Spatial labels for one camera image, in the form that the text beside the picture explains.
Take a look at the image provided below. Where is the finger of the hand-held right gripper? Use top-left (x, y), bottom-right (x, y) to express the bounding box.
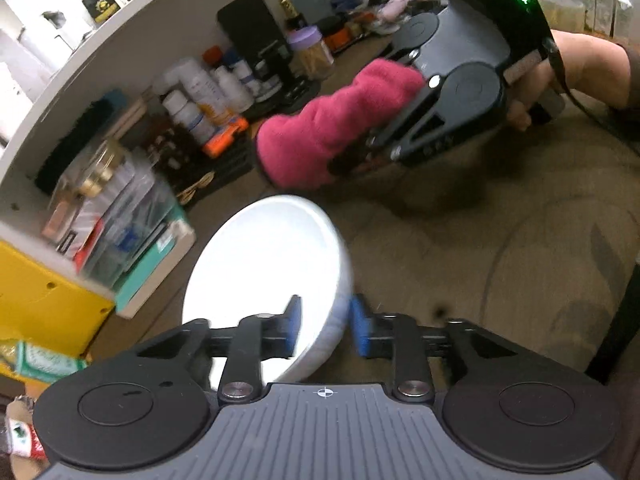
top-left (327, 76), bottom-right (467, 177)
top-left (384, 42), bottom-right (422, 69)

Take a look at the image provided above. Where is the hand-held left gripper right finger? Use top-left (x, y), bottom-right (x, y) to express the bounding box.
top-left (350, 295), bottom-right (507, 405)

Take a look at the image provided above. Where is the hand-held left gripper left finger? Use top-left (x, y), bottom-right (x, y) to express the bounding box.
top-left (137, 296), bottom-right (303, 404)

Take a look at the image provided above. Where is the white bowl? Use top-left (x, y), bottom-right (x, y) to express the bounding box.
top-left (181, 195), bottom-right (355, 385)

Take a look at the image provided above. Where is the pink fleece cloth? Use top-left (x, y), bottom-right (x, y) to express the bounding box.
top-left (255, 57), bottom-right (426, 191)

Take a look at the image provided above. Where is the person's right forearm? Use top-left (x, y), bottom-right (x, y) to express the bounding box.
top-left (590, 35), bottom-right (640, 111)

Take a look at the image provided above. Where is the person's right hand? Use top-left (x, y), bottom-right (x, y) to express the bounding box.
top-left (505, 30), bottom-right (597, 133)

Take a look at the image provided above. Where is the pale pink cloth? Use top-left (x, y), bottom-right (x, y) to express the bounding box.
top-left (377, 0), bottom-right (422, 19)

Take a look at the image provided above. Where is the purple lid jar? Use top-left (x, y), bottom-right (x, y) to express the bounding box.
top-left (287, 25), bottom-right (335, 81)

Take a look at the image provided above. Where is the dark bottle gold cap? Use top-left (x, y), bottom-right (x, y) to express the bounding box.
top-left (277, 0), bottom-right (308, 33)

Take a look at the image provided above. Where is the pale foil packet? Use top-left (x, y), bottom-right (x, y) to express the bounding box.
top-left (613, 0), bottom-right (637, 39)
top-left (594, 0), bottom-right (617, 37)

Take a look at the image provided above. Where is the teal cardboard box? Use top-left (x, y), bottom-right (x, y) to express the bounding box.
top-left (112, 205), bottom-right (197, 319)

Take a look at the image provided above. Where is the white bottle blue cap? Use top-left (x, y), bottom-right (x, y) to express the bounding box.
top-left (227, 50), bottom-right (263, 96)

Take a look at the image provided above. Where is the black coffee maker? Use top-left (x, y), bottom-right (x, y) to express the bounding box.
top-left (216, 0), bottom-right (296, 101)

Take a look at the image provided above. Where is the black plastic crate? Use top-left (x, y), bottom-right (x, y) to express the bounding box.
top-left (145, 130), bottom-right (257, 207)

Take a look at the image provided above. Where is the white pill bottle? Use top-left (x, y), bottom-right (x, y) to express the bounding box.
top-left (210, 64), bottom-right (255, 115)

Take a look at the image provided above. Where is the clear plastic storage box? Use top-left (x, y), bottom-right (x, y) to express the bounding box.
top-left (75, 160), bottom-right (176, 286)

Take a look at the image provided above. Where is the orange bottle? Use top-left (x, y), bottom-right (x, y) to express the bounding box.
top-left (202, 116), bottom-right (250, 157)

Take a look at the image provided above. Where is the large white plastic bottle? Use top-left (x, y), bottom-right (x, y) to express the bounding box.
top-left (162, 57), bottom-right (223, 111)

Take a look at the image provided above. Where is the white bottle blue label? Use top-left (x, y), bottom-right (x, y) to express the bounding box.
top-left (162, 91), bottom-right (217, 147)

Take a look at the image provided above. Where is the red white packet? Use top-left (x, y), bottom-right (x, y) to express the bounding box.
top-left (42, 199), bottom-right (107, 262)

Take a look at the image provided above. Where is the gold round tin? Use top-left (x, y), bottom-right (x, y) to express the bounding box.
top-left (75, 140), bottom-right (129, 199)

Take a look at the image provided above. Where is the white shelf unit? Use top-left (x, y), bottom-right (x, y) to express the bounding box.
top-left (0, 0), bottom-right (311, 321)

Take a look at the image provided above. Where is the black metal leg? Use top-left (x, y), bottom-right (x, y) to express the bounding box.
top-left (585, 260), bottom-right (640, 386)

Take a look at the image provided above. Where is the dark scrub brush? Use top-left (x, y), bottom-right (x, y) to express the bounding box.
top-left (35, 89), bottom-right (128, 196)

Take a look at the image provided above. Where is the red label bottle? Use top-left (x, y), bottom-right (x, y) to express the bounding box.
top-left (5, 416), bottom-right (49, 462)

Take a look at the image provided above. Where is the black box yellow logo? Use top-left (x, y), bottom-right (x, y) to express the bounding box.
top-left (82, 0), bottom-right (122, 25)

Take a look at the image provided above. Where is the black cable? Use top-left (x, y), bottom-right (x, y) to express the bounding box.
top-left (542, 35), bottom-right (640, 137)

